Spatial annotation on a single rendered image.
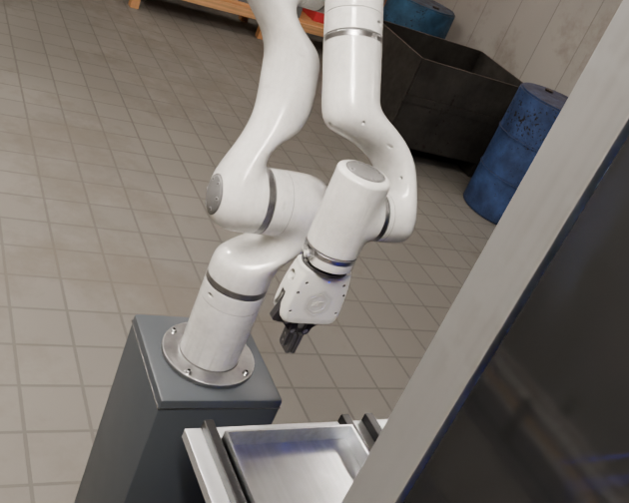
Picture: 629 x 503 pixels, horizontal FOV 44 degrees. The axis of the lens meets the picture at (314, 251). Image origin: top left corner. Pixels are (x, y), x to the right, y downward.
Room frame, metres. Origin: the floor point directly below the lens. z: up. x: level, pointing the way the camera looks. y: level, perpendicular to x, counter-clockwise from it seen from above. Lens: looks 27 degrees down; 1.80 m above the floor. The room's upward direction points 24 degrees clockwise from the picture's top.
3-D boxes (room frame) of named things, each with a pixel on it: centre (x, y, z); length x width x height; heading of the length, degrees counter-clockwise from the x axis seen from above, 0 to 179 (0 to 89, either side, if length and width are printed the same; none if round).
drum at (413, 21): (6.87, 0.00, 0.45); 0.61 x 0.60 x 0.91; 124
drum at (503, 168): (5.26, -1.10, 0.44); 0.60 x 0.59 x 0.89; 124
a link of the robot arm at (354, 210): (1.05, -0.03, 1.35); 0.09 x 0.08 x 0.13; 125
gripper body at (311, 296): (1.05, -0.02, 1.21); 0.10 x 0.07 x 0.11; 125
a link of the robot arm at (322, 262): (1.05, -0.02, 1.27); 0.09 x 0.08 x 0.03; 125
